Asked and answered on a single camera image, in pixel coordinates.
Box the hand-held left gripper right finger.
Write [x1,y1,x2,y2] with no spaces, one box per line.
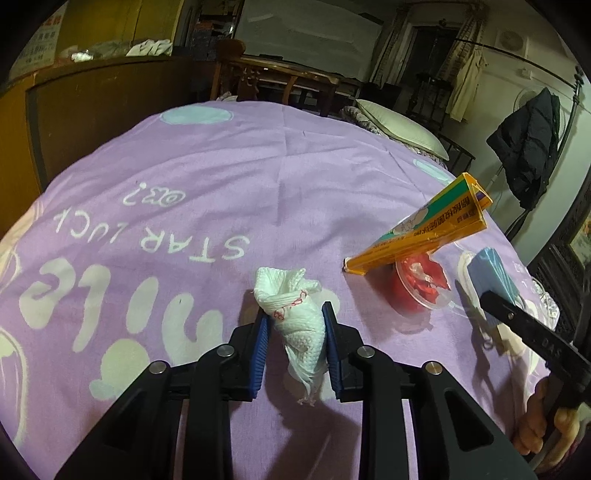
[321,301,539,480]

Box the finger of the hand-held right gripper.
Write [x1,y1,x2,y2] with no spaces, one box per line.
[479,292,551,352]

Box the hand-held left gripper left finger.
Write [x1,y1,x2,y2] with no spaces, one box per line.
[54,310,273,480]

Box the white tissue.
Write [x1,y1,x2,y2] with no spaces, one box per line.
[252,267,329,407]

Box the blue face mask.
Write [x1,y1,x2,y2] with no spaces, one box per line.
[457,248,527,352]

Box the person's right hand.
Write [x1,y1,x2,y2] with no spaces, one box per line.
[515,376,581,470]

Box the floral bed sheet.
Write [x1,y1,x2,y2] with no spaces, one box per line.
[529,277,562,329]

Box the round clear plastic container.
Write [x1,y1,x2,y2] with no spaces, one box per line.
[387,251,456,317]

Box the framed landscape painting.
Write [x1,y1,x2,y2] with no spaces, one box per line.
[529,185,591,296]

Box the orange carton box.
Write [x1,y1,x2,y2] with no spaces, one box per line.
[342,172,494,278]

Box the black jacket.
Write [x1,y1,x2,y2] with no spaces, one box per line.
[486,88,562,210]

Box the purple printed blanket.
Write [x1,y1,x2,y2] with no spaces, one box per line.
[0,99,561,480]

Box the black metal coat rack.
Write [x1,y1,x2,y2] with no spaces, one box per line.
[455,37,588,241]

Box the white standing fan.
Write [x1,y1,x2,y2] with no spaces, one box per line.
[513,85,541,114]

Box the white pillow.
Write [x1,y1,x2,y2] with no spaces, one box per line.
[356,98,450,160]

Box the beige coat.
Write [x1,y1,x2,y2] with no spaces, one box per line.
[445,46,488,123]

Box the folded floral quilt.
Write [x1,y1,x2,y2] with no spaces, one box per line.
[339,106,451,169]

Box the carved wooden chair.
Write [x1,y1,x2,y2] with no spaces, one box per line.
[210,39,296,112]

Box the wooden glass cabinet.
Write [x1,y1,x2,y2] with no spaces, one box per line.
[0,0,218,223]

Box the patterned curtain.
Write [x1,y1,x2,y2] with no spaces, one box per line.
[372,9,408,86]

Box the large white sheet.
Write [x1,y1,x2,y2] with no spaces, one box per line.
[233,0,384,79]

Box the dark bookshelf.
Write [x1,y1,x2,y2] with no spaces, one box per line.
[191,0,245,51]

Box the red and white sign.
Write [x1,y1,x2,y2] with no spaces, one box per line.
[9,14,59,79]

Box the black metal bed frame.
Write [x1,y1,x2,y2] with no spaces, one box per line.
[445,136,476,174]

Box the round wall vent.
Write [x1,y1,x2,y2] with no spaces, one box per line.
[496,28,526,52]

